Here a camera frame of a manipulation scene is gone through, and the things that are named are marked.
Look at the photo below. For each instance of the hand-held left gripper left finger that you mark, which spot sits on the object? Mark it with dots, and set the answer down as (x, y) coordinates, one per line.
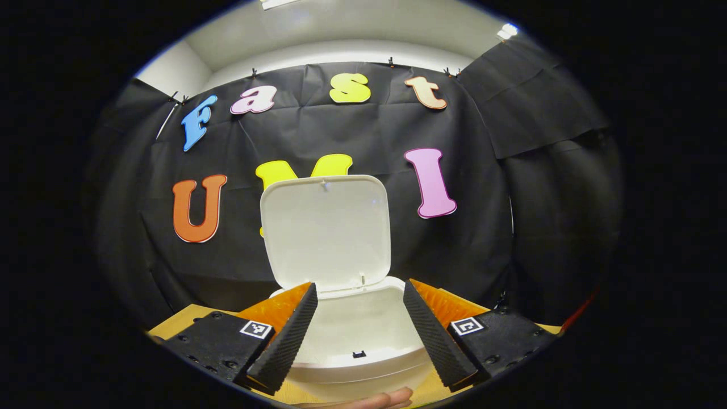
(287, 341)

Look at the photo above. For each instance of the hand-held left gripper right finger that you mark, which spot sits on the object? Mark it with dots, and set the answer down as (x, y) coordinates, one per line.
(431, 341)

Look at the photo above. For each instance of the white desktop garbage bin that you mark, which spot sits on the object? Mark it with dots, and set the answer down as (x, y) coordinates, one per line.
(326, 233)

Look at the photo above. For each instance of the wooden desktop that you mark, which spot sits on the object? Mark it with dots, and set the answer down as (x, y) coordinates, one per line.
(187, 319)

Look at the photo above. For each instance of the black backdrop cloth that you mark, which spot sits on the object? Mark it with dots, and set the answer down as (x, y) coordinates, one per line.
(341, 128)

